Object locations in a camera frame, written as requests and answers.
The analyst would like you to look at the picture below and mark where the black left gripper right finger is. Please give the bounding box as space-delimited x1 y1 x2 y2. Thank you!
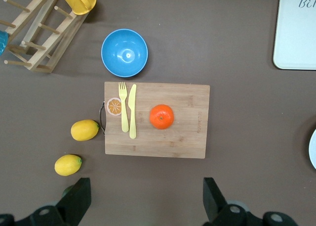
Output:
202 177 297 226

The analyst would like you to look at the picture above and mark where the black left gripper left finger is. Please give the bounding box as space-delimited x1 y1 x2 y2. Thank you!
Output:
0 178 92 226

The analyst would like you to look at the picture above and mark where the orange mandarin fruit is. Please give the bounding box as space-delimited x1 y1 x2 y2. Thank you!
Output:
149 104 175 130

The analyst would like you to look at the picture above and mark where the white round plate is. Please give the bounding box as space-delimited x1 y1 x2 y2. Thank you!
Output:
308 128 316 170

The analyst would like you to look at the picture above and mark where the dark green avocado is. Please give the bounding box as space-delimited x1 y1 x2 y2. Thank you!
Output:
62 185 73 198

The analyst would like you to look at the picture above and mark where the yellow lemon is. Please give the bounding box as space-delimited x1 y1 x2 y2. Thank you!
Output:
54 154 83 177
70 119 100 141

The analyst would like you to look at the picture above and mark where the bamboo cutting board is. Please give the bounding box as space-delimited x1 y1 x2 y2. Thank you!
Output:
99 81 211 159

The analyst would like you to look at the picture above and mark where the yellow plastic fork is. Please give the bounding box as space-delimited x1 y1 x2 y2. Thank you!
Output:
118 81 129 133

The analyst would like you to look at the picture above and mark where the flat orange slice disc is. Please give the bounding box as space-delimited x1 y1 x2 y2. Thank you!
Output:
106 96 122 117

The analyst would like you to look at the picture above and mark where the yellow plastic knife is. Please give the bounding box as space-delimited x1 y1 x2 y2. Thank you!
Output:
127 84 137 139

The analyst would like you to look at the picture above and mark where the blue plastic bowl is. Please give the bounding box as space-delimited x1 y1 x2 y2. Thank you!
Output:
101 28 149 78

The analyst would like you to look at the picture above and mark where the wooden peg drying rack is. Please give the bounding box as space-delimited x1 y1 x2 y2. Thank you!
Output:
0 0 103 73

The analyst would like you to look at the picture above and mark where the blue ribbed cup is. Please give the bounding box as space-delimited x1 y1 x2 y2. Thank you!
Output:
0 30 9 56

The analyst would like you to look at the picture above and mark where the cream bear print tray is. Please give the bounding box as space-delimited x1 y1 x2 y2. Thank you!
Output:
273 0 316 70

